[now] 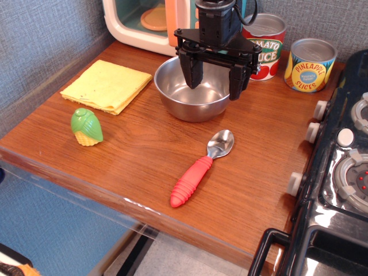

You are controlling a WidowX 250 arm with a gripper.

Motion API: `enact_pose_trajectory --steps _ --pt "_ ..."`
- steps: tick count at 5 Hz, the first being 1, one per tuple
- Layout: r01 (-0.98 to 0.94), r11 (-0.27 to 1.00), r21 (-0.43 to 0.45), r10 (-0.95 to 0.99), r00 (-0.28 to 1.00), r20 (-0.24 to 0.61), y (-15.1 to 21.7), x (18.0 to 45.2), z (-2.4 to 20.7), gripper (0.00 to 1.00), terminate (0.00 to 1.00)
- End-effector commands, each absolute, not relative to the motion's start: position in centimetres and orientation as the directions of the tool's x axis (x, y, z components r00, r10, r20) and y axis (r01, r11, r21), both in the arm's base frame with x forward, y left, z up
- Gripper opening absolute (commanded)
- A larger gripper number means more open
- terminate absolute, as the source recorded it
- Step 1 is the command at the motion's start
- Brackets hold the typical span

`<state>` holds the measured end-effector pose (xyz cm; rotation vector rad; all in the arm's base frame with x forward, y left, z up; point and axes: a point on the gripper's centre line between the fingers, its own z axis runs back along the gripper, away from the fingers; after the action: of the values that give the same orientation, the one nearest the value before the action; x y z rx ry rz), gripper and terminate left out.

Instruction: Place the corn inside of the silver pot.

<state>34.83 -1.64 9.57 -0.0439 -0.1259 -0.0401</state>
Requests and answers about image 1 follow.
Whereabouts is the orange fuzzy object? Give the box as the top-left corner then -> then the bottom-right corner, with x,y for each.
1,263 -> 41,276

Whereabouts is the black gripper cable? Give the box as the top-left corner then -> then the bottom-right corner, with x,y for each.
233,0 -> 259,26

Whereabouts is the white stove knob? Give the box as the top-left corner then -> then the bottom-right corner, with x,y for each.
286,172 -> 303,197
305,122 -> 320,144
313,101 -> 328,121

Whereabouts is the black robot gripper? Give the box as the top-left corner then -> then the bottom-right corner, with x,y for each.
174,1 -> 261,101

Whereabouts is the folded yellow cloth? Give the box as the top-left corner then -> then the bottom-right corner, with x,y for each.
60,60 -> 152,115

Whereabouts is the toy microwave oven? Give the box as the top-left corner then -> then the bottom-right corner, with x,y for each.
103,1 -> 252,56

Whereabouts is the orange toy plate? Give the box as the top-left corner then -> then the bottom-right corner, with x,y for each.
140,7 -> 167,32

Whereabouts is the tomato sauce can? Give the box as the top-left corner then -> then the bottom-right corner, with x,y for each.
242,13 -> 287,81

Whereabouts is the green and yellow toy corn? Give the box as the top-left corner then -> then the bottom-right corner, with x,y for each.
71,108 -> 104,146

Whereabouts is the white stove knob lower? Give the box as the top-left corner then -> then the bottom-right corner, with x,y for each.
286,172 -> 303,197

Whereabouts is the silver metal pot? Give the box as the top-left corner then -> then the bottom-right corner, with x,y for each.
154,57 -> 231,122

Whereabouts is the white stove knob upper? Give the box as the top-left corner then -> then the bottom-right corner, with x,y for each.
313,101 -> 328,121

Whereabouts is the red handled metal spoon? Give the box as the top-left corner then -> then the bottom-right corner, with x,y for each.
170,129 -> 235,208

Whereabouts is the black toy stove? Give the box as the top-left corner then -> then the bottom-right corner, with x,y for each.
248,50 -> 367,275

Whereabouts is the pineapple slices can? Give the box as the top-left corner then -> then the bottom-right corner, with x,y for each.
284,38 -> 338,93

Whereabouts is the white stove knob middle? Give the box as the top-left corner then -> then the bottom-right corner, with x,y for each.
305,122 -> 320,144

